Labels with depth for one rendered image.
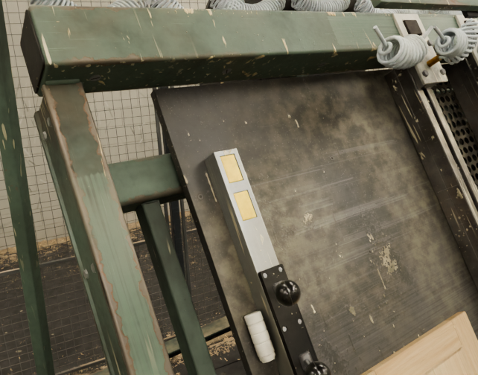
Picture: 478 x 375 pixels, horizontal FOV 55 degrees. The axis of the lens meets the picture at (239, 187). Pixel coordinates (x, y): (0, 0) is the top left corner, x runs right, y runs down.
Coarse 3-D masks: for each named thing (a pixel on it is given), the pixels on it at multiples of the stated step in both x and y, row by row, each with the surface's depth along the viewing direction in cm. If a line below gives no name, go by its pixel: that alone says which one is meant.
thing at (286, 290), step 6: (282, 282) 66; (288, 282) 66; (294, 282) 66; (276, 288) 66; (282, 288) 65; (288, 288) 65; (294, 288) 65; (276, 294) 66; (282, 294) 65; (288, 294) 65; (294, 294) 65; (300, 294) 66; (282, 300) 65; (288, 300) 65; (294, 300) 65; (288, 306) 66
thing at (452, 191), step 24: (432, 48) 114; (408, 72) 113; (432, 72) 111; (408, 96) 114; (432, 96) 114; (408, 120) 116; (432, 120) 111; (432, 144) 112; (456, 144) 113; (432, 168) 113; (456, 168) 109; (456, 192) 109; (456, 216) 110; (456, 240) 111
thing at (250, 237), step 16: (208, 160) 82; (240, 160) 83; (224, 176) 80; (224, 192) 80; (224, 208) 81; (256, 208) 81; (240, 224) 78; (256, 224) 80; (240, 240) 79; (256, 240) 79; (240, 256) 80; (256, 256) 78; (272, 256) 80; (256, 272) 77; (256, 288) 78; (256, 304) 79; (272, 320) 76; (272, 336) 77; (288, 368) 75
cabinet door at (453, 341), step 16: (448, 320) 100; (464, 320) 102; (432, 336) 95; (448, 336) 97; (464, 336) 100; (400, 352) 90; (416, 352) 92; (432, 352) 94; (448, 352) 96; (464, 352) 98; (384, 368) 86; (400, 368) 88; (416, 368) 90; (432, 368) 92; (448, 368) 95; (464, 368) 97
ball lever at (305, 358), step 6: (300, 354) 75; (306, 354) 74; (300, 360) 74; (306, 360) 73; (312, 360) 75; (306, 366) 72; (312, 366) 64; (318, 366) 64; (324, 366) 64; (306, 372) 64; (312, 372) 63; (318, 372) 63; (324, 372) 63; (330, 372) 64
